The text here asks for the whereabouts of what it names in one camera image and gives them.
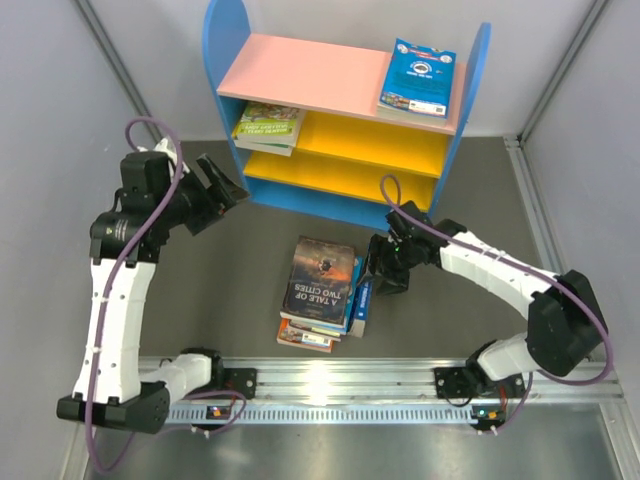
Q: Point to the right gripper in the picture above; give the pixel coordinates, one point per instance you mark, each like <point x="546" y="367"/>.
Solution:
<point x="394" y="282"/>

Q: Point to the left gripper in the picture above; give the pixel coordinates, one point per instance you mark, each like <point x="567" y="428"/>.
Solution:
<point x="220" y="196"/>

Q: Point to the dark blue spine treehouse book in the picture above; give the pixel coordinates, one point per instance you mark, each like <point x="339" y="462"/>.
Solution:
<point x="360" y="309"/>

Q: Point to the lime green spine treehouse book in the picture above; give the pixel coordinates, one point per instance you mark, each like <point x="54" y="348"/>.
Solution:
<point x="272" y="148"/>

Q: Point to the light blue cover treehouse book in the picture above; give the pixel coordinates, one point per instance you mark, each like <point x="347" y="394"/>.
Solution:
<point x="418" y="84"/>

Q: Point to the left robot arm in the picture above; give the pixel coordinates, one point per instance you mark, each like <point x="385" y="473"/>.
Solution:
<point x="125" y="246"/>

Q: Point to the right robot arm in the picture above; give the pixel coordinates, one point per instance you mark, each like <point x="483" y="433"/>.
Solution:
<point x="564" y="322"/>

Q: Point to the light blue book under stack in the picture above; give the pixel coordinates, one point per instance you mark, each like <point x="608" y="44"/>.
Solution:
<point x="356" y="280"/>

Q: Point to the orange bottom stack book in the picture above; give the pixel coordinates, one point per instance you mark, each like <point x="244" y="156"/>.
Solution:
<point x="290" y="336"/>

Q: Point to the Tale of Two Cities book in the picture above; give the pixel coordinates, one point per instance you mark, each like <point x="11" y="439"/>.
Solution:
<point x="320" y="283"/>

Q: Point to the blue pink yellow bookshelf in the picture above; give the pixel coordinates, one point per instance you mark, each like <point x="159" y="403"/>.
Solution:
<point x="344" y="148"/>

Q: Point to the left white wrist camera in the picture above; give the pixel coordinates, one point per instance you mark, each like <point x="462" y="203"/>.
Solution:
<point x="164" y="146"/>

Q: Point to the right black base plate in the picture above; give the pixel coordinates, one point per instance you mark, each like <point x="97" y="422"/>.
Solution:
<point x="457" y="384"/>

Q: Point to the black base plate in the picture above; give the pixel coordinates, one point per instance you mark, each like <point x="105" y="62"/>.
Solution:
<point x="234" y="381"/>
<point x="457" y="384"/>

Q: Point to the aluminium mounting rail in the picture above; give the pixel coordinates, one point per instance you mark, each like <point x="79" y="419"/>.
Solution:
<point x="373" y="391"/>

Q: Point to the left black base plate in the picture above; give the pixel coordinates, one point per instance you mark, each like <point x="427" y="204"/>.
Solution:
<point x="234" y="381"/>

